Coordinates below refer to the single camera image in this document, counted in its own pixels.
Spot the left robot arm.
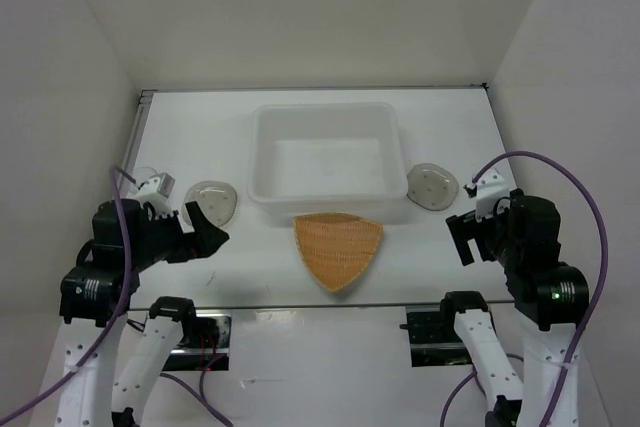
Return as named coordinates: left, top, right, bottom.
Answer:
left=56, top=199, right=229, bottom=426

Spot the white plastic bin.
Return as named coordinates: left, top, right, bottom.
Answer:
left=247, top=102, right=408, bottom=222

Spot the aluminium table edge rail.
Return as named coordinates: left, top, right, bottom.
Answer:
left=127, top=300, right=516, bottom=311

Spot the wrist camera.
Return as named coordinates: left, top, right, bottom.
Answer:
left=133, top=172, right=175, bottom=216
left=464, top=168, right=509, bottom=223

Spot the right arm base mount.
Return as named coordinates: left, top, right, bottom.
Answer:
left=399, top=306, right=471, bottom=368

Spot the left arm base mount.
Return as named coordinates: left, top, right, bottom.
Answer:
left=127, top=309, right=234, bottom=372

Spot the clear glass plate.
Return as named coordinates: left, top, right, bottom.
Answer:
left=181, top=181, right=237, bottom=227
left=407, top=163, right=459, bottom=212

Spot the triangular woven bamboo tray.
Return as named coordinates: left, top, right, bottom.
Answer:
left=293, top=213, right=384, bottom=293

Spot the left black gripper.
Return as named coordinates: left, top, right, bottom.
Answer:
left=129, top=198, right=229, bottom=268

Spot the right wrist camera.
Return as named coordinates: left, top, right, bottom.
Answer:
left=464, top=168, right=509, bottom=223

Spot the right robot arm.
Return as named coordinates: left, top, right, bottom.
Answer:
left=438, top=189, right=589, bottom=426

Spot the clear glass cup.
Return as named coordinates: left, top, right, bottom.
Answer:
left=127, top=166, right=159, bottom=197

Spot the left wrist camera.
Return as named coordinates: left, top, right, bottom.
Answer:
left=133, top=172, right=175, bottom=216

